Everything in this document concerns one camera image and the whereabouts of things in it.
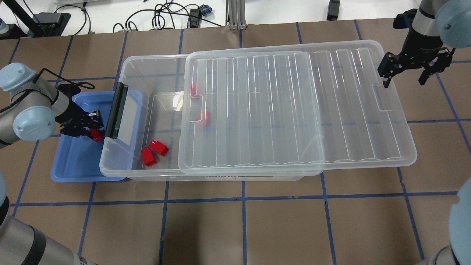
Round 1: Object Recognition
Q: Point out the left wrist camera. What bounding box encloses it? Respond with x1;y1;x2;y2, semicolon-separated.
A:
57;83;81;98

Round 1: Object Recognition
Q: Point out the black power adapter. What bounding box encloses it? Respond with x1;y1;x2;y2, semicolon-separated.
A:
326;0;340;21

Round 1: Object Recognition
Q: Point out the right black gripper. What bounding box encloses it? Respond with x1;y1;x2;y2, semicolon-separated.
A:
378;47;453;88

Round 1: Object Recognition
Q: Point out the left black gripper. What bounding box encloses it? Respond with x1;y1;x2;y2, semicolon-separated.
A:
59;100;102;139

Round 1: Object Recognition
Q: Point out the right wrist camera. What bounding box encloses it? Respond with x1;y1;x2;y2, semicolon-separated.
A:
392;9;418;29

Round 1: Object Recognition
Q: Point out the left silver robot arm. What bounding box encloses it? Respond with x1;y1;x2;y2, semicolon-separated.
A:
0;63;105;148

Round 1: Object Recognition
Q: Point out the aluminium frame post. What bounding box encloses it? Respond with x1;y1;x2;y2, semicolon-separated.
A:
226;0;247;31

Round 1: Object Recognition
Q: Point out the clear plastic box lid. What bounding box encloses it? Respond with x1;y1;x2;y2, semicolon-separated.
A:
178;40;417;177

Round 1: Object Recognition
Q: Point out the clear plastic storage box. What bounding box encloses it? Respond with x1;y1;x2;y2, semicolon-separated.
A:
100;51;326;181

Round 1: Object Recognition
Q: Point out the black box handle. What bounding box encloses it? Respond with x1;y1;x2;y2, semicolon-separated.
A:
105;82;128;139

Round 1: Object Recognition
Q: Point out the blue plastic tray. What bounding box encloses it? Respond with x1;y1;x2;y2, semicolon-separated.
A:
50;91;143;183

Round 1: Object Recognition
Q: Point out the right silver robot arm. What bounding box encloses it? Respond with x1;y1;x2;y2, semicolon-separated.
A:
377;0;471;88

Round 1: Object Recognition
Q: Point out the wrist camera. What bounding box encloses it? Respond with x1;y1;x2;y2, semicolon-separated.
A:
57;83;81;98
392;9;418;29

